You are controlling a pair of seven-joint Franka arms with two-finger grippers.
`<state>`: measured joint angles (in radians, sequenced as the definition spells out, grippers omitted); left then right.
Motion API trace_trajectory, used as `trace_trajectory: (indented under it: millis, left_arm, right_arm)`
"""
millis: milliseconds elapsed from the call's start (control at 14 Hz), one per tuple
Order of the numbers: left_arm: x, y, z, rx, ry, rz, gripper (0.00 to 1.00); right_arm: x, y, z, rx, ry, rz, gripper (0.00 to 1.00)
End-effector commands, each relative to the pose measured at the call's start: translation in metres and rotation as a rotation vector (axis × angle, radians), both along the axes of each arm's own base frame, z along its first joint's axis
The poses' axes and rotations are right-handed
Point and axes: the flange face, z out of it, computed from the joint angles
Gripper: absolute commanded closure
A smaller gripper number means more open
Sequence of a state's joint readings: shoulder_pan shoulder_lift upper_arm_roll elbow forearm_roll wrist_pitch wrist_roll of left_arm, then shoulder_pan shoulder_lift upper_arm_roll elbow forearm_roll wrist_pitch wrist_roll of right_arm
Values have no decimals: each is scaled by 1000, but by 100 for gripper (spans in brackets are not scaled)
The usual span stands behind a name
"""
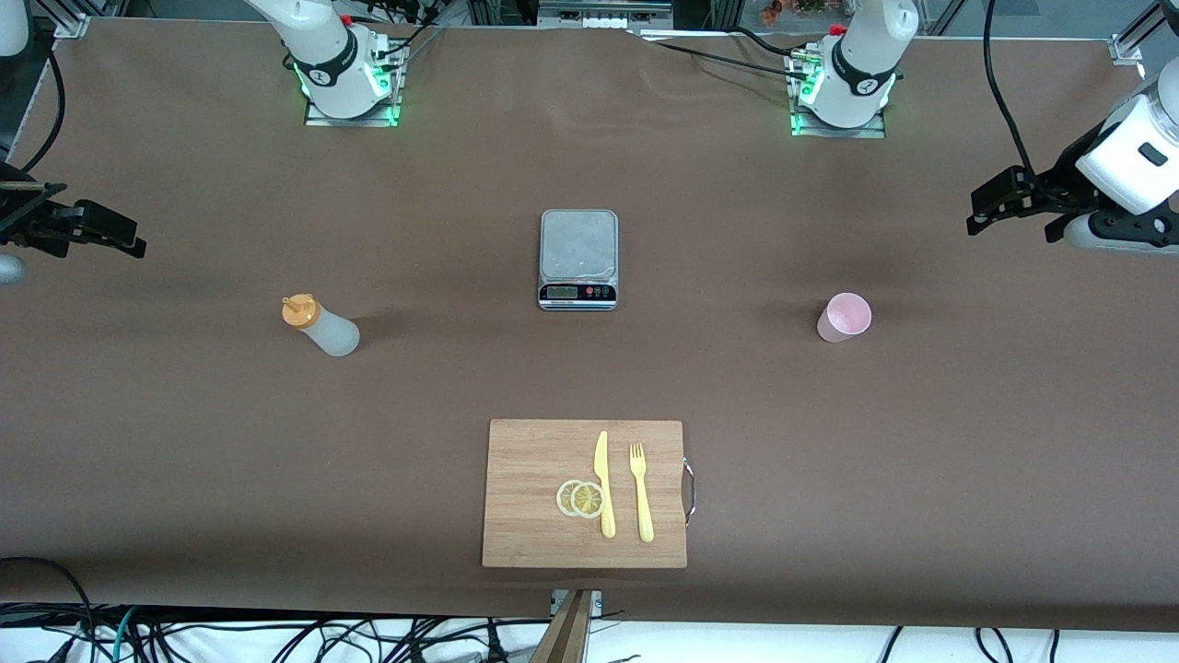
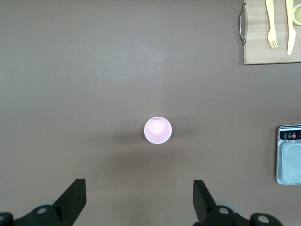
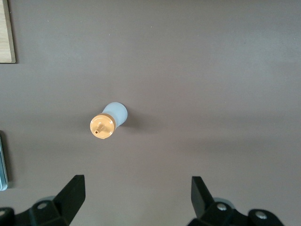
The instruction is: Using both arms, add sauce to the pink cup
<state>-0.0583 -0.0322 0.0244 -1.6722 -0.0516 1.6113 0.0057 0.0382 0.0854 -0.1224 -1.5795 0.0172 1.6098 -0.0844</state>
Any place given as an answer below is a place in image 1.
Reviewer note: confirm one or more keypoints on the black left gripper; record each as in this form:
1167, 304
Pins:
1061, 184

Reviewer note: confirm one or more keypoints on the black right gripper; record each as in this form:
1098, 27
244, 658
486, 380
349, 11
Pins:
20, 219

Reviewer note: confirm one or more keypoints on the pink plastic cup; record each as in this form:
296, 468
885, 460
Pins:
843, 320

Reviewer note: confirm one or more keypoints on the translucent sauce bottle orange cap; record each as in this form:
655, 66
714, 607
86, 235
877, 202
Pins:
332, 333

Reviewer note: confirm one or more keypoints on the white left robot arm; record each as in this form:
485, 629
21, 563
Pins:
866, 55

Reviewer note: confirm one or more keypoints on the brown table cover sheet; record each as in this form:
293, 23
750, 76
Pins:
184, 460

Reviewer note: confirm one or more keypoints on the silver digital kitchen scale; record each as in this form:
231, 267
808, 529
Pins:
578, 249

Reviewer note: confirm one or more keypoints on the white power strip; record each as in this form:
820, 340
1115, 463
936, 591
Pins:
605, 20

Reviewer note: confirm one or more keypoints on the yellow plastic fork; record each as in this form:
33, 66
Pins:
642, 502

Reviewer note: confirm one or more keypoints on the yellow plastic knife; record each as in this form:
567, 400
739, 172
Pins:
602, 465

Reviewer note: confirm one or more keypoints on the lemon slice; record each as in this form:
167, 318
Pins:
563, 498
588, 500

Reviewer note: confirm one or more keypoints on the aluminium corner bracket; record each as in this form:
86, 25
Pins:
72, 26
1127, 51

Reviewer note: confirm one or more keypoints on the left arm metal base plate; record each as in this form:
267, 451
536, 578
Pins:
838, 133

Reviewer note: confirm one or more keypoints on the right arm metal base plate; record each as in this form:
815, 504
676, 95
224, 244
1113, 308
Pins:
350, 122

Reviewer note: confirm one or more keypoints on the aluminium frame post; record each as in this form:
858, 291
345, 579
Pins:
571, 635

